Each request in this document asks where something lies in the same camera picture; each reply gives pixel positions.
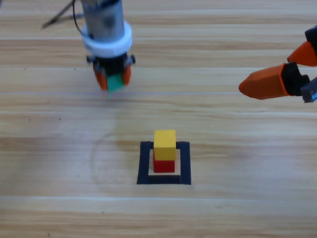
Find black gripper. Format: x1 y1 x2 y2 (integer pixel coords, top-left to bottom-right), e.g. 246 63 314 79
238 24 317 104
86 55 136 92

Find green cube block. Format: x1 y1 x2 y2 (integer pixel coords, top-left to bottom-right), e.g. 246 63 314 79
106 73 124 92

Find yellow cube block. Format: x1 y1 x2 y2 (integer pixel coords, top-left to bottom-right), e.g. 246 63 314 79
153 129 177 161

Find red cube block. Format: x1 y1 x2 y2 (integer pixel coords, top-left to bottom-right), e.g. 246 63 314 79
153 149 176 174

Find black tape rectangle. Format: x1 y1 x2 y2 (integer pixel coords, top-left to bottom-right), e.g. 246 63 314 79
136 141 192 185

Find white wrist mount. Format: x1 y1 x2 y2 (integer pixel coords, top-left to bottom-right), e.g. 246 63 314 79
81 22 133 59

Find black cable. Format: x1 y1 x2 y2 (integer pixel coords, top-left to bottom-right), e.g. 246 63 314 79
41 0 86 38

